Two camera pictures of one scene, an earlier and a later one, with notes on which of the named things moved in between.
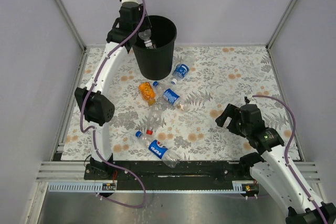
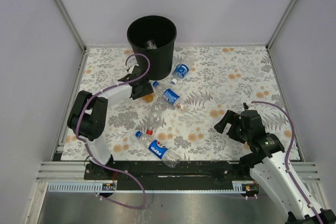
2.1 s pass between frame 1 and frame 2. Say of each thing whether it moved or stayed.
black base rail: stayed
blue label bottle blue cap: stayed
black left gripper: moved
